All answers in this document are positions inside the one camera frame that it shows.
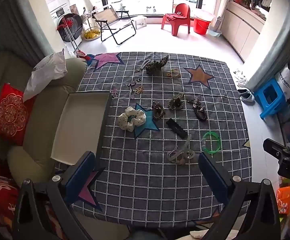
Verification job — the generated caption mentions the gold hair tie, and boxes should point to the gold hair tie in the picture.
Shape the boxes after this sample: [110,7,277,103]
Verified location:
[167,68,181,78]

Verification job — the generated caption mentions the white paper bag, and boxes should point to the white paper bag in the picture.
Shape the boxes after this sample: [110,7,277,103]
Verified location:
[275,65,290,99]

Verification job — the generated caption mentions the orange packet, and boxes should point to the orange packet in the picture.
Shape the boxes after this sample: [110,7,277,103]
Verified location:
[276,185,290,214]

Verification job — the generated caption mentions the yellow basket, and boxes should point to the yellow basket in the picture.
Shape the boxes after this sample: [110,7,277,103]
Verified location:
[84,29,102,40]

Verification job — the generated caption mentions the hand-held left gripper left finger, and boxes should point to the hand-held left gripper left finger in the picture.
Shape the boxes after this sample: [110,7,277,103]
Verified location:
[12,151,105,240]

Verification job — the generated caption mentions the white shoes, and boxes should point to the white shoes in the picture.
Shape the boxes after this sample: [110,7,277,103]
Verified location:
[233,69,247,88]

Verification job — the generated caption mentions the black folding chair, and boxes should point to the black folding chair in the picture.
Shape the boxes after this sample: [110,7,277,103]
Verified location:
[91,4,137,45]

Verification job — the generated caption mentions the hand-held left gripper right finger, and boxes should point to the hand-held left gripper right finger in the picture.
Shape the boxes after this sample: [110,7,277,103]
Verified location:
[198,152,282,240]

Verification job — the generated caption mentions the white plastic bag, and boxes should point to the white plastic bag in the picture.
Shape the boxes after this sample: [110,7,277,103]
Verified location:
[23,51,68,102]

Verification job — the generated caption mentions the light blue basin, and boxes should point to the light blue basin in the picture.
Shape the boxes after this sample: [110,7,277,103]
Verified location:
[207,29,223,38]

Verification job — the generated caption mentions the black round fan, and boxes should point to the black round fan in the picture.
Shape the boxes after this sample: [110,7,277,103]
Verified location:
[57,13,83,42]

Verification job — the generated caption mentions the black spiral hair tie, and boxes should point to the black spiral hair tie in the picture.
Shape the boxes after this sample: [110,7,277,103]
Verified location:
[194,106,208,120]

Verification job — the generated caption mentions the black wavy hairpin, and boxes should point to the black wavy hairpin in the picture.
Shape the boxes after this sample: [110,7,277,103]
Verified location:
[127,78,142,88]

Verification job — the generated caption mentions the translucent pink basin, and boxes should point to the translucent pink basin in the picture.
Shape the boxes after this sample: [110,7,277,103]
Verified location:
[194,8,216,22]

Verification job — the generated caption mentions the black snap hair clip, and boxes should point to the black snap hair clip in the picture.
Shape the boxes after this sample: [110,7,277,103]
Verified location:
[166,118,187,138]

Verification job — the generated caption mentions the beaded bracelet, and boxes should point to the beaded bracelet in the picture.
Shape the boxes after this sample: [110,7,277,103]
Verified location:
[135,59,151,73]

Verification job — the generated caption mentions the red mop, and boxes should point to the red mop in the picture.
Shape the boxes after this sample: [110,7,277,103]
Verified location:
[57,19,88,61]

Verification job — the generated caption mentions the white polka dot scrunchie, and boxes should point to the white polka dot scrunchie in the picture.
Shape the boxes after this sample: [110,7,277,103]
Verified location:
[117,107,146,132]

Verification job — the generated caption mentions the grey curtain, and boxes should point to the grey curtain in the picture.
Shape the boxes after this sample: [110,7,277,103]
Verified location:
[0,0,58,65]
[244,0,290,90]

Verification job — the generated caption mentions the blue plastic stool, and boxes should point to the blue plastic stool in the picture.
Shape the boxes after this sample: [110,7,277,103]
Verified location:
[254,78,287,120]

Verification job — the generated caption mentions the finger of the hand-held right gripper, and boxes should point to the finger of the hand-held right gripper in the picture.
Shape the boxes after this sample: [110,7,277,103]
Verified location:
[263,138,290,162]

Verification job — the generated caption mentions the white cabinet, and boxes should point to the white cabinet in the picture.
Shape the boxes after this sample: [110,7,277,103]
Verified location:
[225,0,266,62]

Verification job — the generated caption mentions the metal hair clip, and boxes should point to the metal hair clip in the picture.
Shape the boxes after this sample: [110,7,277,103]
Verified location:
[187,96,200,108]

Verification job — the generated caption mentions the red embroidered cushion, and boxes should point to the red embroidered cushion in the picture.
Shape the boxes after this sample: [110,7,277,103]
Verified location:
[0,82,35,147]

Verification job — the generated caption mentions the white step stool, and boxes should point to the white step stool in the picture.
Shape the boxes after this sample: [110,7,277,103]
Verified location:
[132,16,147,28]

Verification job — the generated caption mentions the clear hair claw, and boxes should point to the clear hair claw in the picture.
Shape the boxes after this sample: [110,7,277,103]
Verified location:
[167,134,196,165]

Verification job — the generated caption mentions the white cardboard box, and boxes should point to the white cardboard box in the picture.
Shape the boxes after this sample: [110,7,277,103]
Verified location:
[50,91,113,166]

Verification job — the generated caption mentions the green bangle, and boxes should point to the green bangle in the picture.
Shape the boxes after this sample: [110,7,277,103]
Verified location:
[201,131,221,153]

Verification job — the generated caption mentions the red bucket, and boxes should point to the red bucket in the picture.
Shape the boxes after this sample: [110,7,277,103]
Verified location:
[193,16,212,35]

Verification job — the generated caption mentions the grey checked star tablecloth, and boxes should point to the grey checked star tablecloth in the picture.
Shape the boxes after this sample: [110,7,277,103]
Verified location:
[55,52,252,229]

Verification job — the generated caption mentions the brown spiral hair tie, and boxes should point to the brown spiral hair tie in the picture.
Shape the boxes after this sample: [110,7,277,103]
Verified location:
[152,105,166,119]

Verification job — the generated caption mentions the leopard print hair bow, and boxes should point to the leopard print hair bow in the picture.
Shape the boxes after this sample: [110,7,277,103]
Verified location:
[145,55,169,75]

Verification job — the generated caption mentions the white washing machine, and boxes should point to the white washing machine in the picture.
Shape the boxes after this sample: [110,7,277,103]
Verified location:
[45,2,71,22]

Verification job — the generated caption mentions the red plastic chair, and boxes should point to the red plastic chair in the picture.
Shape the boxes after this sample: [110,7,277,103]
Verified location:
[161,3,191,37]

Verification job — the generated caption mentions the grey slipper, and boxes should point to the grey slipper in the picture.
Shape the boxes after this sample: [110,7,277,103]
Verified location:
[238,88,255,103]

